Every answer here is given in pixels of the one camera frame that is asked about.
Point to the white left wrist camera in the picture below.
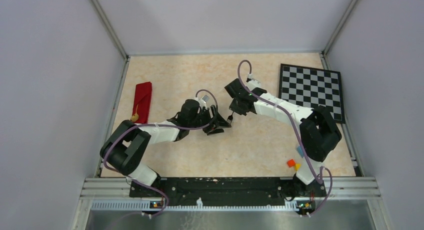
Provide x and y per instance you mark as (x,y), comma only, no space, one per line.
(204,100)

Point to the black and white chessboard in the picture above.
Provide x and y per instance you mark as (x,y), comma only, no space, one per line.
(311,87)

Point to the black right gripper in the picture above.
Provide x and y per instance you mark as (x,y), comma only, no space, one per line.
(233,107)

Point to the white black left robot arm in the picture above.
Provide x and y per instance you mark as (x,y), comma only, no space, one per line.
(126,146)

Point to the aluminium frame rail front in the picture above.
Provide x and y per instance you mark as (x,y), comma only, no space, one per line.
(113,194)

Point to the orange block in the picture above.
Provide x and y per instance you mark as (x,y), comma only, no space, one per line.
(291,163)

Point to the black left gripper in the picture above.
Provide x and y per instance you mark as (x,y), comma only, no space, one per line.
(217,128)

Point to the red cloth napkin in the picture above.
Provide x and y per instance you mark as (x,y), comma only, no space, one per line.
(143,96)

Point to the blue block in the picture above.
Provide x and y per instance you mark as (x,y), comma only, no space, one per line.
(300,151)

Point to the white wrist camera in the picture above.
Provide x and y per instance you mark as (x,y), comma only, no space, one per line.
(204,100)
(252,83)

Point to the dark metal fork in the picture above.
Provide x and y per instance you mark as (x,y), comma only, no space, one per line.
(230,118)

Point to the gold spoon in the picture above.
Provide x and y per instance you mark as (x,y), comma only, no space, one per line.
(135,116)

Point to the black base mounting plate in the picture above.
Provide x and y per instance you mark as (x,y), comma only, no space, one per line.
(230,191)

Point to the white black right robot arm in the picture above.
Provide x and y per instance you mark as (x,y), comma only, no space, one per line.
(314,128)

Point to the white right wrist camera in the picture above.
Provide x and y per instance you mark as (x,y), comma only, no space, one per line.
(252,83)

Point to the yellow block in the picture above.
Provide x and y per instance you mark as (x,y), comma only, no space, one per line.
(297,166)

